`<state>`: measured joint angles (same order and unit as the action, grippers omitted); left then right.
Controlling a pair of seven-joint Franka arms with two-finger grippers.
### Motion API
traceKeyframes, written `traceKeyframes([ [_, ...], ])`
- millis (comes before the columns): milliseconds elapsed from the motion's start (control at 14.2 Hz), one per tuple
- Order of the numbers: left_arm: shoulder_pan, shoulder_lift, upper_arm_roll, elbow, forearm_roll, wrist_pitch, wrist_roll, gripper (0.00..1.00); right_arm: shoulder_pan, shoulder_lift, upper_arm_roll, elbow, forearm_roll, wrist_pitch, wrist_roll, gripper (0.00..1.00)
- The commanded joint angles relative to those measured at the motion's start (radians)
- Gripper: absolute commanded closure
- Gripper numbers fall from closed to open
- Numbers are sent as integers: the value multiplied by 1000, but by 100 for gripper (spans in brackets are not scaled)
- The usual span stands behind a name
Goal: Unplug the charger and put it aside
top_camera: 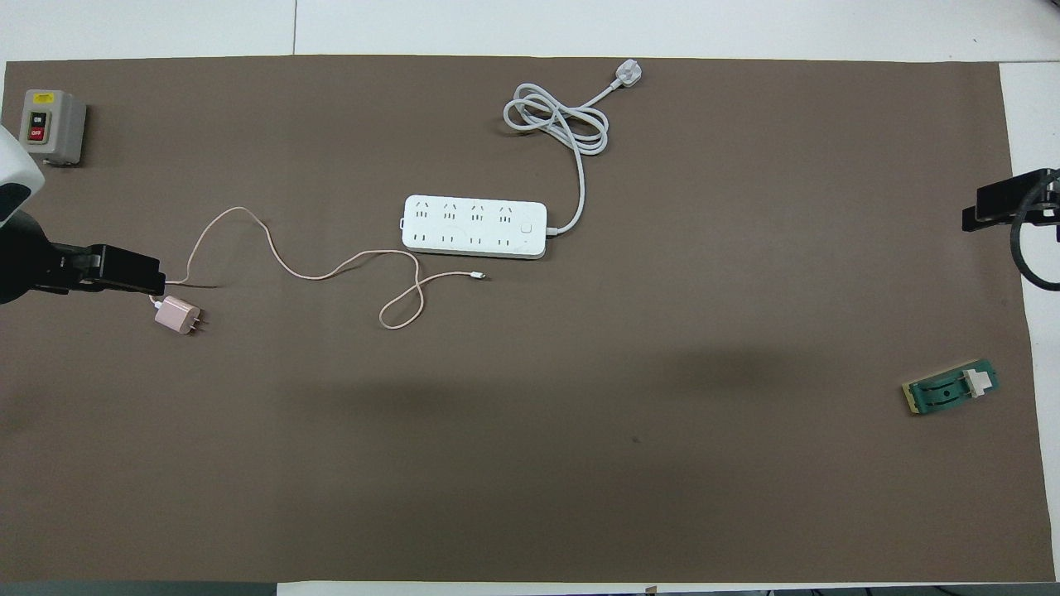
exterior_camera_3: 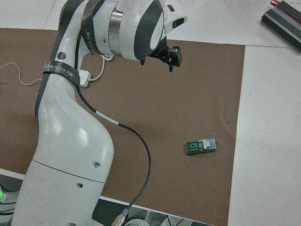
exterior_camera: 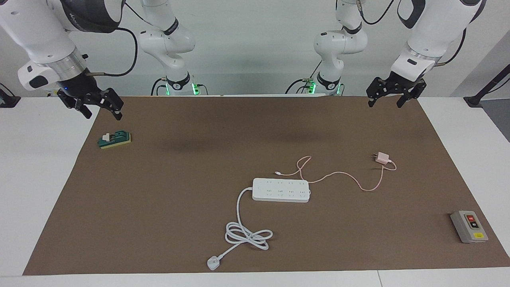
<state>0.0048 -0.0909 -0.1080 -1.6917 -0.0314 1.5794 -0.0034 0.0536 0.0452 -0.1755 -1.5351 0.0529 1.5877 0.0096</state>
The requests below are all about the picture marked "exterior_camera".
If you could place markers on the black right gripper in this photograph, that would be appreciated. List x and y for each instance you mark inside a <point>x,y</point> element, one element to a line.
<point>81,87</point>

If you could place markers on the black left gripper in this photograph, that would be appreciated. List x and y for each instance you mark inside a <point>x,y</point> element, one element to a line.
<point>400,81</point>

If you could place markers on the pink charger adapter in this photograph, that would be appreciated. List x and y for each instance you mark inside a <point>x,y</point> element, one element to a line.
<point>383,158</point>

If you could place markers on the white power strip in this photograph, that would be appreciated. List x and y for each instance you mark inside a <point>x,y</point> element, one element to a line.
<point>281,190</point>

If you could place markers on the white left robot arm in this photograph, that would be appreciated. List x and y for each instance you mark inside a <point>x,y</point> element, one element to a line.
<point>434,32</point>

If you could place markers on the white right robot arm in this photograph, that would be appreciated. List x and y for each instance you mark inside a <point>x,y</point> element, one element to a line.
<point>40,36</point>

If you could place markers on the black stand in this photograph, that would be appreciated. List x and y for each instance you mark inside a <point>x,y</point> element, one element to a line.
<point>10,101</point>
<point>474,100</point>

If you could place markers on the brown table mat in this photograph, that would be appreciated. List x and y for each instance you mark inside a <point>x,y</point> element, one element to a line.
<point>179,207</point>

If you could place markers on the green knife switch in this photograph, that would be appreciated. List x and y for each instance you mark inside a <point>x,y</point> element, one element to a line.
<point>119,139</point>

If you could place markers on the grey on-off switch box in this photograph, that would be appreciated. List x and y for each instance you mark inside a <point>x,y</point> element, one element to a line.
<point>464,231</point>

